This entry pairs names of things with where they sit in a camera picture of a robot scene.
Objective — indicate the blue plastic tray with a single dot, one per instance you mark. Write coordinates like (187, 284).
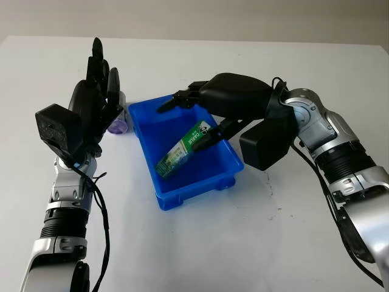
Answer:
(194, 179)

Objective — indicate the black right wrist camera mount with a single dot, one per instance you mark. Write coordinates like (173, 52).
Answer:
(264, 146)

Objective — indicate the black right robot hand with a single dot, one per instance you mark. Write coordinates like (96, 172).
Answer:
(237, 97)

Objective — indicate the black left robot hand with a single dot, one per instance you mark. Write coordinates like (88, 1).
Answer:
(86, 103)

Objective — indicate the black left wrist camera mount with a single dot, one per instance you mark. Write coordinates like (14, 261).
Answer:
(57, 127)

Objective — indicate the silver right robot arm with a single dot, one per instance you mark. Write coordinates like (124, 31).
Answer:
(340, 143)

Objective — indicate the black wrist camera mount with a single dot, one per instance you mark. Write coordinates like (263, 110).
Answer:
(264, 146)
(57, 127)

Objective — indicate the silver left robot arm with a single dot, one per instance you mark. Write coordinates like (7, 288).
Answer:
(65, 194)

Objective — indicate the green toothpaste box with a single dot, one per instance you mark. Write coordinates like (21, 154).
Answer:
(179, 152)

